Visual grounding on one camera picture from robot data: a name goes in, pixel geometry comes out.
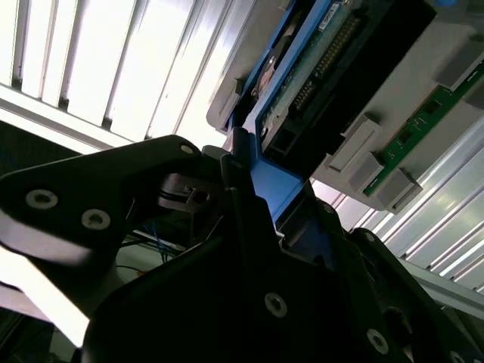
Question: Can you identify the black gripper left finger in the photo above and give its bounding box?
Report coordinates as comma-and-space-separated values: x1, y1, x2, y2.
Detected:
0, 126, 283, 308

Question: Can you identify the hard disk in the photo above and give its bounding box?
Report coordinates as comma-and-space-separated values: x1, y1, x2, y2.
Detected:
222, 0, 439, 271

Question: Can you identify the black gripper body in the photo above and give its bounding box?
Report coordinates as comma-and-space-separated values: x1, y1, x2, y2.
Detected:
81, 236, 364, 363

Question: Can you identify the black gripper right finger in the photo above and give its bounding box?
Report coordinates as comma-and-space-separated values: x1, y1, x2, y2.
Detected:
279, 181, 484, 363

